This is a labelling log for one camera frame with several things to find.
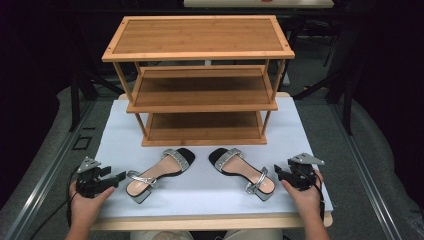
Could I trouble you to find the metal floor rail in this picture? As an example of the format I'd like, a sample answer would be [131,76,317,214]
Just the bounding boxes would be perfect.
[328,103,406,240]
[3,99,98,240]

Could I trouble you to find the wooden three-tier shoe rack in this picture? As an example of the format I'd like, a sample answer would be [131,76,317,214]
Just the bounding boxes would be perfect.
[101,14,296,148]

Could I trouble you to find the person's right leg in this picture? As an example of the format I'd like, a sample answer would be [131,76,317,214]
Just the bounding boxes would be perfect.
[223,229,284,240]

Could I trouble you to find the silver strap sandal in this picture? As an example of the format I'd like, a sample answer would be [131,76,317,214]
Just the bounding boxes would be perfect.
[208,147,277,202]
[125,147,196,205]

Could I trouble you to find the black metal stand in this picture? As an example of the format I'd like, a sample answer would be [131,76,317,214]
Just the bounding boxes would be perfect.
[293,64,355,136]
[68,71,125,133]

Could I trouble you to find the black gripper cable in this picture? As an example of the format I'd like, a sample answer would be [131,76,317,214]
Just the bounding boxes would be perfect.
[311,171,326,223]
[28,167,80,240]

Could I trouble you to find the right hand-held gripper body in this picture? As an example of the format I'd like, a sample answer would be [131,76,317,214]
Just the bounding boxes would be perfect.
[288,152,326,192]

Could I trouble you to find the person's right hand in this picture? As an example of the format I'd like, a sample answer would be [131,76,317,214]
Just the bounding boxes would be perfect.
[281,169,324,221]

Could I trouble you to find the white table mat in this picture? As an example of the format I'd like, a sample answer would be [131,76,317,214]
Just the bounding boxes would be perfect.
[94,96,334,219]

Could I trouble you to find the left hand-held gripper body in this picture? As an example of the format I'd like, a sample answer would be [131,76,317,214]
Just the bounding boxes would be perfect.
[75,156,113,199]

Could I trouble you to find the person's left leg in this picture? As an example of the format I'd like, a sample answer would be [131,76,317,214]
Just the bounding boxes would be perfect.
[129,230,194,240]

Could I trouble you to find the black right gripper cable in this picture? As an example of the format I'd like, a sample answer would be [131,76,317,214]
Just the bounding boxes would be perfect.
[311,171,326,223]

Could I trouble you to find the person's leg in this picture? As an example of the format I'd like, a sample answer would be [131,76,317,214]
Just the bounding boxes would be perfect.
[129,230,194,240]
[223,229,284,240]

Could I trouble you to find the person's left hand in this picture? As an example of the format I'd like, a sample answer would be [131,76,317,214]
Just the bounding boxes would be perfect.
[68,181,116,231]

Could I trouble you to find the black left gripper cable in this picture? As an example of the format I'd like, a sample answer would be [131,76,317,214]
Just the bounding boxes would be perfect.
[28,167,80,240]

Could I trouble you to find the light wooden table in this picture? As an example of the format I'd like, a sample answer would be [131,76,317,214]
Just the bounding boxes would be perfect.
[89,92,334,232]

